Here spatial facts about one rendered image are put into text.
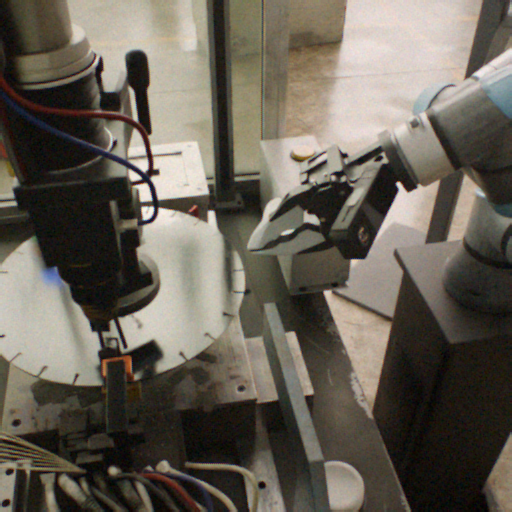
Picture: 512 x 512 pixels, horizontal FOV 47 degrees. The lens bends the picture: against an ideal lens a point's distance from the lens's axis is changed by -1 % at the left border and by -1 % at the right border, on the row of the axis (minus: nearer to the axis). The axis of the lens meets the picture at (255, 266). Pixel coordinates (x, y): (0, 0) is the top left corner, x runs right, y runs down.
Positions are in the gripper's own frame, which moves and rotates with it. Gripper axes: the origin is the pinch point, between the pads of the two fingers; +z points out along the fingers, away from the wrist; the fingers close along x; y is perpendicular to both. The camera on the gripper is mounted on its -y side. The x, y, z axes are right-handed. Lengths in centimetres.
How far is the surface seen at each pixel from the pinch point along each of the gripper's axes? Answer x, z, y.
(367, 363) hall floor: -102, 27, 66
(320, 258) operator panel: -20.6, 1.4, 19.5
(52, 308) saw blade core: 9.7, 24.1, -4.6
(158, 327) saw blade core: 2.0, 13.0, -7.8
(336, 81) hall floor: -106, 16, 274
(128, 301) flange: 5.1, 15.7, -4.3
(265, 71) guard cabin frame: 1.1, -2.6, 48.8
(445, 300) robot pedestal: -39.5, -12.5, 17.5
